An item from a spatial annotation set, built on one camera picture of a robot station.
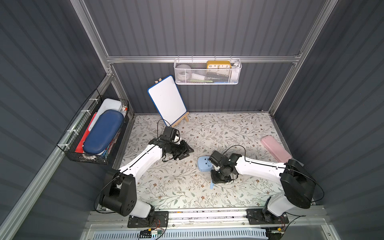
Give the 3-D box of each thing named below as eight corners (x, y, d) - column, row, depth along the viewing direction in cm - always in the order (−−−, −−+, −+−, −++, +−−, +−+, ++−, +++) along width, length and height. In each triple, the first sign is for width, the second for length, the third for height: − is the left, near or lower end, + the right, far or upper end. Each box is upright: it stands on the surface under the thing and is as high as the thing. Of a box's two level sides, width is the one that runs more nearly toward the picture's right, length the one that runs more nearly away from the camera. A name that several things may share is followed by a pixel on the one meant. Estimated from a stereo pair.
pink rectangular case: (281, 165, 94) (283, 163, 92) (258, 140, 106) (260, 138, 104) (291, 159, 96) (293, 157, 94) (267, 136, 108) (269, 134, 106)
